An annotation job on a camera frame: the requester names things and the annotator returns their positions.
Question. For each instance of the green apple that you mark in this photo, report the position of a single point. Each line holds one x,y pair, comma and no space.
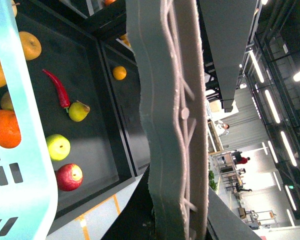
58,147

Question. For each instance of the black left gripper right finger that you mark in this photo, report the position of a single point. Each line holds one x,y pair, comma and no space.
227,24

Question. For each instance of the large orange front centre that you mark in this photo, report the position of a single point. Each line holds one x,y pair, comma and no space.
10,135

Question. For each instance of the yellow green pear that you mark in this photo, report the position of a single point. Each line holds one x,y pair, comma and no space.
78,111

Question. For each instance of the red apple front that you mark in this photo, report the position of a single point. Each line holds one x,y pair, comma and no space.
69,177

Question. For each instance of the golden round pear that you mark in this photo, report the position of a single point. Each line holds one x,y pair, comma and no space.
31,46

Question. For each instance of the red chili pepper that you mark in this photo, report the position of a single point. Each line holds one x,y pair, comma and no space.
63,97

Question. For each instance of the orange on right tray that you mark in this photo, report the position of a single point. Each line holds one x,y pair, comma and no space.
119,73

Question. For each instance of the grey basket handle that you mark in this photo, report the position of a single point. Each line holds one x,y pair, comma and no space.
166,41

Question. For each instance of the brown kiwi lower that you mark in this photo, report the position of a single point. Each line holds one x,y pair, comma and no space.
6,102

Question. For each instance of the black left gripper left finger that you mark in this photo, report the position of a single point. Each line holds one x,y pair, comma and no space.
137,220

